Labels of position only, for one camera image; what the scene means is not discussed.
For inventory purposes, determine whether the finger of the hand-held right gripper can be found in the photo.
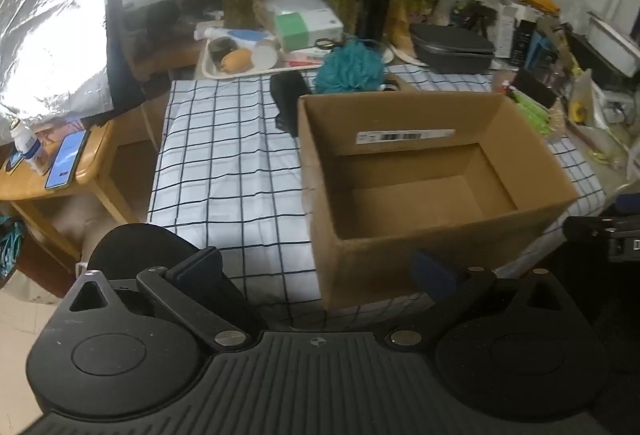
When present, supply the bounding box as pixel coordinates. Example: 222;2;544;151
564;215;613;245

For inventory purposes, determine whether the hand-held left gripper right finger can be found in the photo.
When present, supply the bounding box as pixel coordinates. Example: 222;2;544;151
384;250;583;351

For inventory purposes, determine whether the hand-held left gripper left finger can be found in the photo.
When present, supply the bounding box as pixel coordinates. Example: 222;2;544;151
64;247;252;353

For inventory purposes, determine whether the brown cardboard box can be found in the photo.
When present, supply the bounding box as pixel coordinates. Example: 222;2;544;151
297;90;580;311

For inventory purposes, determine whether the teal bath loofah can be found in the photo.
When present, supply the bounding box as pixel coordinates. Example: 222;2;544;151
314;39;385;95

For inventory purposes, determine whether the orange brown soft toy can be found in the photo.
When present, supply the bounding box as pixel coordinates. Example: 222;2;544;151
222;49;253;75

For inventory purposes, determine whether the black white checked tablecloth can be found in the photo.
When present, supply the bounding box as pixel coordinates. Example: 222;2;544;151
146;65;608;331

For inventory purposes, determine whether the green packet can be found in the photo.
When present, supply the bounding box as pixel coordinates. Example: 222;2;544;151
511;94;557;137

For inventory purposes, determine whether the wooden side table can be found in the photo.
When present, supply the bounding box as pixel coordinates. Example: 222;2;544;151
0;115;142;262

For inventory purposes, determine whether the black sponge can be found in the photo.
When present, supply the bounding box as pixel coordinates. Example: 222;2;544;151
514;69;557;108

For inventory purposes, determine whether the smartphone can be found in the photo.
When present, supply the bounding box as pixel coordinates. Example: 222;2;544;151
44;130;90;191

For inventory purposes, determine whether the white plastic tub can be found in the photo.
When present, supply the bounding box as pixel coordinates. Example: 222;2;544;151
587;12;640;82

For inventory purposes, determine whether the black rolled bundle white band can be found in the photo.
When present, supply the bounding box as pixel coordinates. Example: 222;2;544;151
270;72;313;137

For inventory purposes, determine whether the black carton box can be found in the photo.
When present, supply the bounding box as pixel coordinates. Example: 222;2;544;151
510;20;539;66

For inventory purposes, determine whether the white carton box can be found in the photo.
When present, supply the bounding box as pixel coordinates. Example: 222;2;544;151
487;0;522;61

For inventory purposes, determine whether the white pill bottle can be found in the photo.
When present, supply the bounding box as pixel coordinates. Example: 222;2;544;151
11;121;41;162

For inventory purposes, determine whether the white paper cup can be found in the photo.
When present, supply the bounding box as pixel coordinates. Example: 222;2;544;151
252;42;279;69

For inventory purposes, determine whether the grey zip case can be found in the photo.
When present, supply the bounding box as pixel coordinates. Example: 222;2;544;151
410;22;496;75

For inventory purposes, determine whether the green white tissue pack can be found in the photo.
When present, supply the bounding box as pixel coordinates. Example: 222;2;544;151
275;10;346;52

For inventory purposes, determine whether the black board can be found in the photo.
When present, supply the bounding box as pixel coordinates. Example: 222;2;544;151
102;0;151;116

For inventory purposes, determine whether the black thermos bottle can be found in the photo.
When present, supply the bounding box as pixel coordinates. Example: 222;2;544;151
357;0;396;43

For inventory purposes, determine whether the silver foil sheet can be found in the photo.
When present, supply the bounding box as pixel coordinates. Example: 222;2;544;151
0;0;121;128

